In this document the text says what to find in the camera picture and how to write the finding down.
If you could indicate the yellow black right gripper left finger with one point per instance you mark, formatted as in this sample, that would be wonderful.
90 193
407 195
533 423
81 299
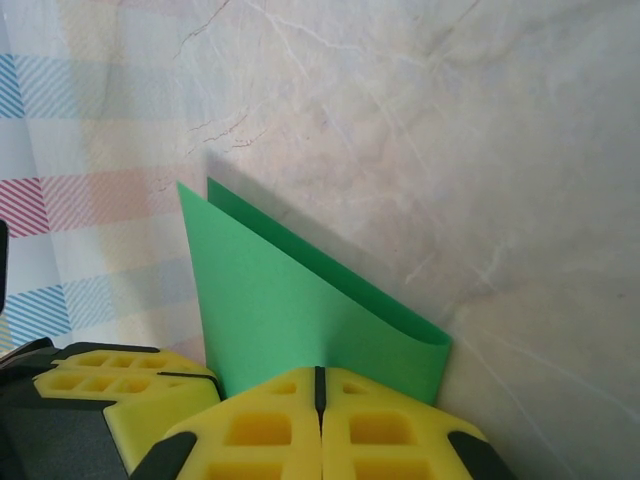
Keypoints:
305 450

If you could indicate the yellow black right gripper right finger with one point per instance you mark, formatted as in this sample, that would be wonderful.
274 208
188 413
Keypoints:
335 450

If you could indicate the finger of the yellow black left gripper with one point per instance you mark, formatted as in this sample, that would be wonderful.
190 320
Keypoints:
165 400
170 367

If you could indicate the green square paper sheet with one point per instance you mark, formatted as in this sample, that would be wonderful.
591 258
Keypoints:
280 300

